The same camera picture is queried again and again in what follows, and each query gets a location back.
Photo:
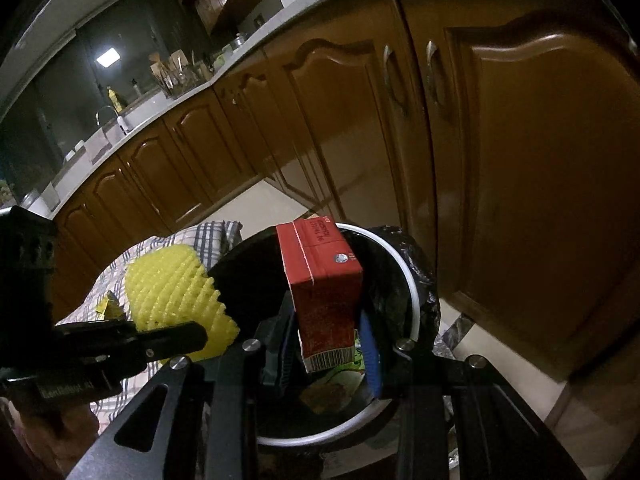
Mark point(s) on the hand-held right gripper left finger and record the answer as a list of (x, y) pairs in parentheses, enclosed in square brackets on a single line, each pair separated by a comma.
[(287, 355)]

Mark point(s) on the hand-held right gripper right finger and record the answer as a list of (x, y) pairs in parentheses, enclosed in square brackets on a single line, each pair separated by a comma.
[(371, 360)]

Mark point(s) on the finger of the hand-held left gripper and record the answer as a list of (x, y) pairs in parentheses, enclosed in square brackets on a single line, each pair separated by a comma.
[(160, 341)]

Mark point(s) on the yellow foam fruit net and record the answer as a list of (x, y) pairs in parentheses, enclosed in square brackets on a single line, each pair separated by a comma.
[(175, 295)]

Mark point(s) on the red drink carton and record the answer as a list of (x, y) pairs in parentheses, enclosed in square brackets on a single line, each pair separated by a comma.
[(325, 300)]

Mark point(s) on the white bin with black bag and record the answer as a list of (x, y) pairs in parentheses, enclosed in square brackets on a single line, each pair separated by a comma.
[(415, 300)]

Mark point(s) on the green yellow packet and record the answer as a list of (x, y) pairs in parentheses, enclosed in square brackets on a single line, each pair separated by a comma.
[(111, 306)]

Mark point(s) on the checked tablecloth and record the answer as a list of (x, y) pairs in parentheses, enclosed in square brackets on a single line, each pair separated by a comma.
[(150, 255)]

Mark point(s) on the white canister with metal lid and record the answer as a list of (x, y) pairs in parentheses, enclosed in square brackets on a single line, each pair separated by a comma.
[(37, 201)]

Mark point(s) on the small white bottle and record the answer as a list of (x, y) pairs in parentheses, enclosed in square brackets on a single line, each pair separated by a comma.
[(122, 125)]

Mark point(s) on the sink faucet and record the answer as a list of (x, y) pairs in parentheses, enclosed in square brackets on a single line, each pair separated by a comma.
[(104, 116)]

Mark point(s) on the wooden base cabinets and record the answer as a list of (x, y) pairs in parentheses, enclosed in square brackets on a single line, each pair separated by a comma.
[(500, 185)]

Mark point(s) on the yellow bottle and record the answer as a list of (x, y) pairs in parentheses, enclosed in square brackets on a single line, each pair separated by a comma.
[(114, 100)]

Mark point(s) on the kitchen window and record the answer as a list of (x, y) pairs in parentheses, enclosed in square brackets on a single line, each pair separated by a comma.
[(75, 85)]

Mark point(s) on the white kitchen countertop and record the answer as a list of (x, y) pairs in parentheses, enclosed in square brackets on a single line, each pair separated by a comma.
[(210, 80)]

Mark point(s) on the wooden utensil holder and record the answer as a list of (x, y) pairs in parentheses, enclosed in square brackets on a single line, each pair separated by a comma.
[(172, 74)]

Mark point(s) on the pale green container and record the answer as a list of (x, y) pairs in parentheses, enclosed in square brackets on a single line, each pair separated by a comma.
[(226, 52)]

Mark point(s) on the small metal pot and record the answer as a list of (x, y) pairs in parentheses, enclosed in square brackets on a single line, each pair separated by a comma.
[(241, 39)]

